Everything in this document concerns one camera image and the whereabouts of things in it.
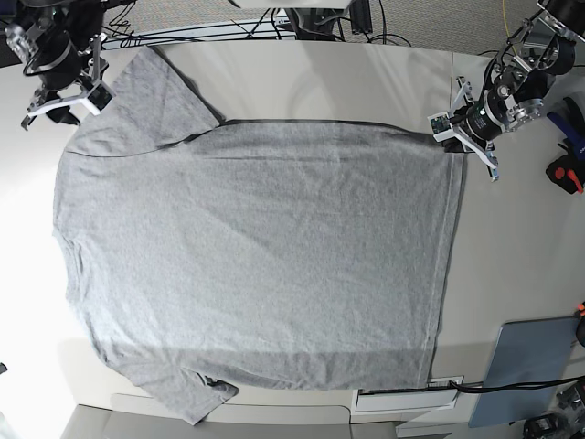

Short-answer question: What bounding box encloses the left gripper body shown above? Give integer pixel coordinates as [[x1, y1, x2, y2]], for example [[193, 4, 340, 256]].
[[428, 76, 505, 182]]

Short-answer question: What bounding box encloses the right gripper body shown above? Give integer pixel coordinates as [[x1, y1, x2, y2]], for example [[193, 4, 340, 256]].
[[21, 33, 113, 129]]

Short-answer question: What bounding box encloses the grey T-shirt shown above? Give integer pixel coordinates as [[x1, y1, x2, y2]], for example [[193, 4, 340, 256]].
[[53, 48, 465, 424]]

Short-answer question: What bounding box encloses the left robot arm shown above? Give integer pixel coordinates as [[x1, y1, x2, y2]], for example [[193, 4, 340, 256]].
[[428, 1, 584, 181]]

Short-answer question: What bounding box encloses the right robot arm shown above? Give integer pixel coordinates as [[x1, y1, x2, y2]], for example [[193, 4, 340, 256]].
[[5, 1, 120, 130]]

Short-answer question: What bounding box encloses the black red clamp tool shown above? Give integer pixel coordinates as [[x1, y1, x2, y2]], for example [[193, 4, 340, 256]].
[[546, 155, 584, 195]]

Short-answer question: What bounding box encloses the orange black tool at edge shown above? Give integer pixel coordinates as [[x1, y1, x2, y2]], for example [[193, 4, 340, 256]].
[[574, 302, 585, 347]]

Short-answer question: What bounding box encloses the blue-grey flat board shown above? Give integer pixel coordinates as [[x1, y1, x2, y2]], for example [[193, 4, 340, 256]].
[[468, 316, 578, 428]]

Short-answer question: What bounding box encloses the yellow floor cable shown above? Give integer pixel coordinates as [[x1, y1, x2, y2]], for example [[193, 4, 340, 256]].
[[501, 0, 522, 60]]

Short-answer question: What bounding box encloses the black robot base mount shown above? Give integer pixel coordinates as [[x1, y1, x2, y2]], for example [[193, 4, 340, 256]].
[[271, 8, 348, 42]]

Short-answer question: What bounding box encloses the black cable on table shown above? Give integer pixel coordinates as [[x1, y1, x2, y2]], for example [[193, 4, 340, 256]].
[[360, 377, 585, 395]]

